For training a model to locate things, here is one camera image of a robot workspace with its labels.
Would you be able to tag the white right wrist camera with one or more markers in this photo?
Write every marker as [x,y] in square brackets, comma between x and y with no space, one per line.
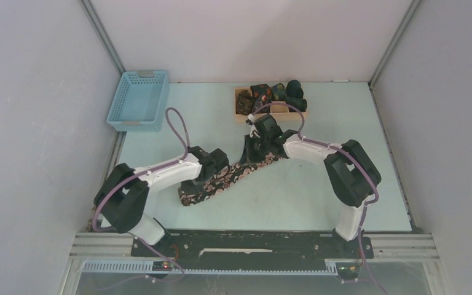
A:
[253,130]

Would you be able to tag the blue plastic basket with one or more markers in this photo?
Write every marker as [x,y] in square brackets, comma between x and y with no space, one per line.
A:
[140,101]

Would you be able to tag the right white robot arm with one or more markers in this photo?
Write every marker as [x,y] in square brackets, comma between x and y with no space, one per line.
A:
[352,174]

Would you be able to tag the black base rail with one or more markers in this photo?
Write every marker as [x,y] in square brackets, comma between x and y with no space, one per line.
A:
[256,251]

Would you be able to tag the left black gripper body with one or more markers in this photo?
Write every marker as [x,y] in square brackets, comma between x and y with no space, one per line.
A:
[193,185]

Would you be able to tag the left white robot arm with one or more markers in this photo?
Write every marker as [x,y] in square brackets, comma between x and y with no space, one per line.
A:
[122,198]

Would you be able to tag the rose patterned necktie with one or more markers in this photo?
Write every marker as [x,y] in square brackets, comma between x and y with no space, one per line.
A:
[224,180]

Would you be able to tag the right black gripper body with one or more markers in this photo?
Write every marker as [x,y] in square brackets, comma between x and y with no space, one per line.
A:
[257,149]

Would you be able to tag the rolled dark paisley tie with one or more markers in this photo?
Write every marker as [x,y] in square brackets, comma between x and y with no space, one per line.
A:
[244,103]

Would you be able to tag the rolled green patterned tie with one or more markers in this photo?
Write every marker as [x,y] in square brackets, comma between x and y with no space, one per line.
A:
[278,92]

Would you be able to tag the rolled red floral tie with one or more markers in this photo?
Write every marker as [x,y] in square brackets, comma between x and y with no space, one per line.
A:
[262,95]

